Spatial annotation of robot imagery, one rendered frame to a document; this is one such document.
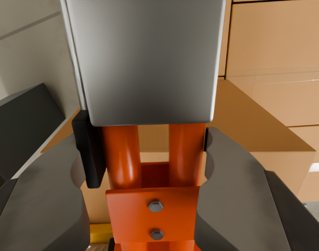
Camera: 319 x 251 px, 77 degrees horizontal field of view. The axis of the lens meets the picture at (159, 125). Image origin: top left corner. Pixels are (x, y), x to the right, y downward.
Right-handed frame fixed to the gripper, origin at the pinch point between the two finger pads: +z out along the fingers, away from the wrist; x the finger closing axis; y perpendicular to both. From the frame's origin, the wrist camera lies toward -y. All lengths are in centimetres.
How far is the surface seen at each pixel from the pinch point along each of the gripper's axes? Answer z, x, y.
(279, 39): 52, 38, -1
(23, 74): 107, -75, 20
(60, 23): 107, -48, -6
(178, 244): -1.6, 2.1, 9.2
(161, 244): 0.4, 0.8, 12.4
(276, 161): 12.3, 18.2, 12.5
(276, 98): 52, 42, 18
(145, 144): 14.6, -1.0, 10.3
